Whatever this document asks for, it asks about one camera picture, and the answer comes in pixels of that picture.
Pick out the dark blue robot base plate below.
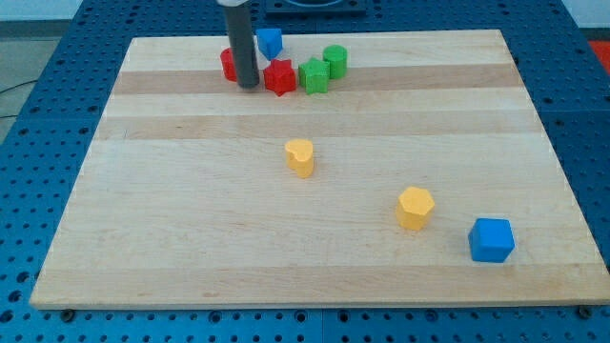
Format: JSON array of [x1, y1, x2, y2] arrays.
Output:
[[261, 0, 368, 15]]

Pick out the green star block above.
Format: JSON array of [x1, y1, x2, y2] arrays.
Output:
[[298, 57, 330, 94]]

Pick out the red star block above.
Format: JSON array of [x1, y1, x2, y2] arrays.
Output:
[[263, 59, 296, 96]]

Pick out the blue cube block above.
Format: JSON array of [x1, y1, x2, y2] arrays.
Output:
[[468, 218, 516, 263]]

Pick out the yellow hexagon block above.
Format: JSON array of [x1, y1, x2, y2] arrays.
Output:
[[396, 186, 436, 231]]

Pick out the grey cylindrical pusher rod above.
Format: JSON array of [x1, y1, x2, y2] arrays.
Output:
[[222, 0, 259, 89]]

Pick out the red cylinder block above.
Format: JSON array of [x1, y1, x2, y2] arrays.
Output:
[[220, 48, 237, 82]]

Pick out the yellow heart block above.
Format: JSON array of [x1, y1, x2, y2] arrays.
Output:
[[284, 138, 315, 178]]

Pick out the black cable on floor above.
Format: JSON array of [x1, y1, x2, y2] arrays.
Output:
[[0, 79, 38, 120]]

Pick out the light wooden board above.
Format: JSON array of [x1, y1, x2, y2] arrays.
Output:
[[30, 30, 609, 310]]

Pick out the blue triangular block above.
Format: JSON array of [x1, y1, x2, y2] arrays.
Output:
[[255, 28, 283, 60]]

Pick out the green cylinder block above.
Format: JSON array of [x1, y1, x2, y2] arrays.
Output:
[[322, 45, 348, 79]]

